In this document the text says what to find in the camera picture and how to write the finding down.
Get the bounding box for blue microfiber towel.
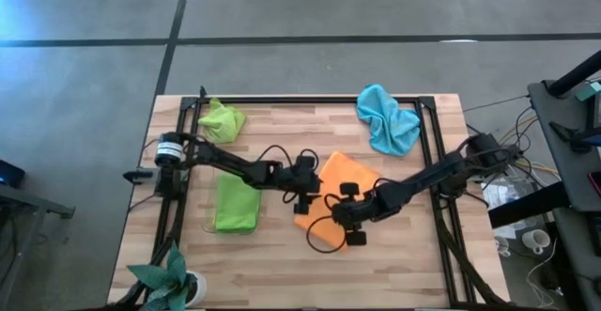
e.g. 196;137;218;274
355;83;422;157

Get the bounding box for black diagonal pole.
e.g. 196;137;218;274
547;50;601;99

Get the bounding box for black table-edge clamp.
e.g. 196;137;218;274
122;169;156;185

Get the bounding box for black box with blue light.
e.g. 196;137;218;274
0;159;27;190

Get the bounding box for black desk clamp stand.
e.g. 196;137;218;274
548;121;601;155

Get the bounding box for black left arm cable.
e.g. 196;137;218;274
255;144;321;205

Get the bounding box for grey metal stand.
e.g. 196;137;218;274
0;183;76;311

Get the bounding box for black floor beam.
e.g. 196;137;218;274
487;181;569;230

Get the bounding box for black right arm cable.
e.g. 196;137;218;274
305;192;352;255

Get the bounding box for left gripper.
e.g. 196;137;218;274
280;154;323;216

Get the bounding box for white plant pot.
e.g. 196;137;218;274
185;270;208;308

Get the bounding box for white mug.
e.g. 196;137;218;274
521;228;551;256

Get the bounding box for teal box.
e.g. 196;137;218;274
575;81;601;103

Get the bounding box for white paper sheets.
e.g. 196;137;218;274
481;181;522;209

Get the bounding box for dark grey side desk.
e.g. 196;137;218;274
526;79;601;213

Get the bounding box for clear plastic bin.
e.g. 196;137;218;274
201;170;265;236

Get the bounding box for orange microfiber towel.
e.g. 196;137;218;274
293;150;382;256

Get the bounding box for red-edged dark device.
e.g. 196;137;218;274
587;170;601;198

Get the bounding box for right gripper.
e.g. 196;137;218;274
331;181;392;248

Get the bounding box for green leafy plant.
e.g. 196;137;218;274
126;241;198;311

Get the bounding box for white cup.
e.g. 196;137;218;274
494;234;513;258

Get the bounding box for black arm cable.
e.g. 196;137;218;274
255;144;321;205
305;192;352;255

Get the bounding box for black aluminium table frame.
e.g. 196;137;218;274
105;85;511;311

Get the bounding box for lime green microfiber towel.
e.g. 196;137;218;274
196;97;248;146

